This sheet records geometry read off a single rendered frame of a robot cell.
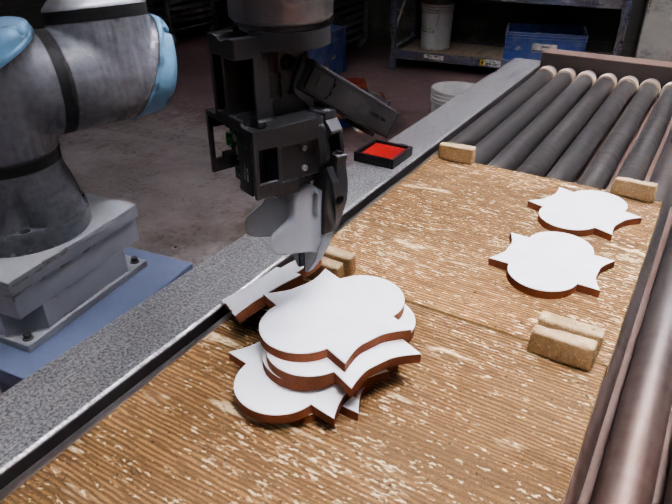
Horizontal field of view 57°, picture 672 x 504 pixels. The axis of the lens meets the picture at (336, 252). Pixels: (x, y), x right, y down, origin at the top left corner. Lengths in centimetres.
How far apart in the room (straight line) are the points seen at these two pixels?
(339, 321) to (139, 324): 24
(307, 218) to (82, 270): 37
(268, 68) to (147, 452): 31
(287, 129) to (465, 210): 46
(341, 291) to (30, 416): 30
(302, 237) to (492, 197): 45
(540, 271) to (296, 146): 36
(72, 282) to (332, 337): 37
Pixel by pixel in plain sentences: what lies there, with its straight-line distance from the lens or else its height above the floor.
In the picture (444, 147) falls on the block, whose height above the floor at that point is 96.
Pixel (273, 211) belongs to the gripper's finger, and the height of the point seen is 108.
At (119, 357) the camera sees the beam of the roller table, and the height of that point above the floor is 92.
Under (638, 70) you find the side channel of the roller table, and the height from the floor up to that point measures 93.
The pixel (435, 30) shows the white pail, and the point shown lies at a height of 30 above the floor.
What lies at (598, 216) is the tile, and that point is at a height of 95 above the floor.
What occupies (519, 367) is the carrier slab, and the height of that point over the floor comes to 94.
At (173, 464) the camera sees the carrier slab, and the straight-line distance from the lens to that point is 51.
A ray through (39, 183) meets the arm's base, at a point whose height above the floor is 104.
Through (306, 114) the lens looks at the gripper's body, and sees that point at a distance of 47.
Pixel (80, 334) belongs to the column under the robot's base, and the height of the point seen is 87.
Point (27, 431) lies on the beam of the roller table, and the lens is 61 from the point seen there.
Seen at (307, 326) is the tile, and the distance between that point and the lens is 54.
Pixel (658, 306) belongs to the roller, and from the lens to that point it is 77.
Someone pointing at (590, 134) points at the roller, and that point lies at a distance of 127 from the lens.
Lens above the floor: 131
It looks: 30 degrees down
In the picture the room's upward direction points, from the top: straight up
